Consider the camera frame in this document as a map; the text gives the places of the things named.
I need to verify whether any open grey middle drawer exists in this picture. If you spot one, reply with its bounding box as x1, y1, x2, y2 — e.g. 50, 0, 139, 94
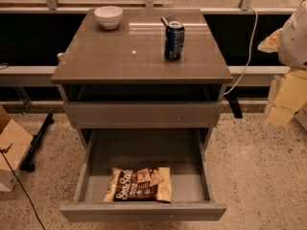
60, 128, 226, 222

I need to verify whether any brown sea salt chip bag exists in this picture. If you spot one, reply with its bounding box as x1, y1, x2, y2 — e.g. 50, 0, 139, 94
104, 167, 172, 203

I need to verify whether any black cable on floor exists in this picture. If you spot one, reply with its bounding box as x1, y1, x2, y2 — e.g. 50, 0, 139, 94
0, 150, 47, 230

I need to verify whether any grey drawer cabinet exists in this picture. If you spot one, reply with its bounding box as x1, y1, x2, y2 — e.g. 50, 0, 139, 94
51, 10, 232, 143

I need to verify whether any white cable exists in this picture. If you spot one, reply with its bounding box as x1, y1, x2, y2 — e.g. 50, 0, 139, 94
224, 7, 259, 97

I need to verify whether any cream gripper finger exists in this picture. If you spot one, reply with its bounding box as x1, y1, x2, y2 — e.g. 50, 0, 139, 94
265, 70, 307, 127

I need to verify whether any blue soda can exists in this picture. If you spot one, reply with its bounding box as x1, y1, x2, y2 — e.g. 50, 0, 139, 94
164, 21, 185, 60

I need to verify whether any cardboard box left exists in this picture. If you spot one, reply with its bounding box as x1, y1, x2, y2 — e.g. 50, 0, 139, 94
0, 105, 33, 192

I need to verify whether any black stand leg left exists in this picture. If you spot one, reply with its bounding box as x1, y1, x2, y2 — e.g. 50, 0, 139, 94
20, 113, 54, 173

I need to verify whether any metal window railing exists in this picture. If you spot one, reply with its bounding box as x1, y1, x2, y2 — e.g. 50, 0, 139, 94
0, 0, 307, 88

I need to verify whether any cardboard box right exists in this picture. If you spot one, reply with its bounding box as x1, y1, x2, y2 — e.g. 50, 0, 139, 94
295, 103, 307, 130

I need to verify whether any black stand leg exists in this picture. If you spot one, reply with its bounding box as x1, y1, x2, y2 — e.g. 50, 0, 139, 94
227, 98, 243, 119
20, 113, 54, 173

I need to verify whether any cardboard box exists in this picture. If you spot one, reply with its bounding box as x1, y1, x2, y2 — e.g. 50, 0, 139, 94
295, 103, 307, 130
0, 105, 33, 192

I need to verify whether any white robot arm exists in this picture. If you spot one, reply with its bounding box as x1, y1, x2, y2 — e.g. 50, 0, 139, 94
258, 0, 307, 127

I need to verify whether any closed grey top drawer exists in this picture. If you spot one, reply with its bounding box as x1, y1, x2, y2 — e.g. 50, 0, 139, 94
63, 102, 222, 128

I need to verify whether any black stand leg right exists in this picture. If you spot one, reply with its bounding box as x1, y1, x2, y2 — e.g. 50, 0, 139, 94
227, 98, 243, 119

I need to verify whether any white ceramic bowl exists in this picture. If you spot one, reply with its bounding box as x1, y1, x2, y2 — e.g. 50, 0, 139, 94
94, 6, 123, 29

